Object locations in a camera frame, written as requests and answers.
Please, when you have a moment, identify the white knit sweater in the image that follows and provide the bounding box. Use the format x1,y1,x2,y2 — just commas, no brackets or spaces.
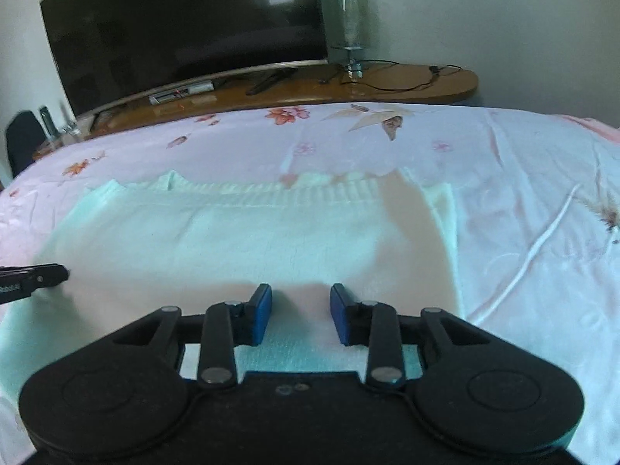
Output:
0,167,467,398

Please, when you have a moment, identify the pink floral bed sheet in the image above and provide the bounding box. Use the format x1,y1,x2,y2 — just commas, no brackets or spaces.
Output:
0,102,620,465

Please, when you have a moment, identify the black flat screen television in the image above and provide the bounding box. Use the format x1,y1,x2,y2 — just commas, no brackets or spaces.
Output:
39,0,330,117

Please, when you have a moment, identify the black chair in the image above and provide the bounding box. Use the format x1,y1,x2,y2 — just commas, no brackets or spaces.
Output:
6,110,47,177

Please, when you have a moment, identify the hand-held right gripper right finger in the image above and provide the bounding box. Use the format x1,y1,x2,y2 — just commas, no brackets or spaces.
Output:
329,282,490,391

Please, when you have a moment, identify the silver set-top box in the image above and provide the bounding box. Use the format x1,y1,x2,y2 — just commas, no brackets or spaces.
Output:
148,81,215,106

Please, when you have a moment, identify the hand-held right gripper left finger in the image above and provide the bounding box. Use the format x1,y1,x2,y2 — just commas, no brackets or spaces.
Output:
114,283,273,391

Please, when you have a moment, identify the clear glass table lamp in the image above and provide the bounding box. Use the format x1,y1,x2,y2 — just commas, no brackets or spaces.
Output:
325,0,369,81

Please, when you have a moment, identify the wooden television console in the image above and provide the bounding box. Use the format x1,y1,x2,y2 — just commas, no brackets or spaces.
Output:
31,60,479,162

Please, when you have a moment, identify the dark bottle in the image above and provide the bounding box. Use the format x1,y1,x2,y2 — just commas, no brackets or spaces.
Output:
39,105,56,141

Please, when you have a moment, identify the black lamp cable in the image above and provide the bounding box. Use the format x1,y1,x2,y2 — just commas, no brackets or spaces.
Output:
317,59,463,93

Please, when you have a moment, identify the black remote control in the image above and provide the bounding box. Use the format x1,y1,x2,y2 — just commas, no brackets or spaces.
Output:
245,69,297,96

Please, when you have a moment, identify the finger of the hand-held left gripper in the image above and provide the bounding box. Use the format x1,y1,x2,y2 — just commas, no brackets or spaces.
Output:
0,263,69,297

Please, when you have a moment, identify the small clear glass item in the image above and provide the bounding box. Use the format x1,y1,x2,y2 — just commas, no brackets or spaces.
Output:
58,101,83,143

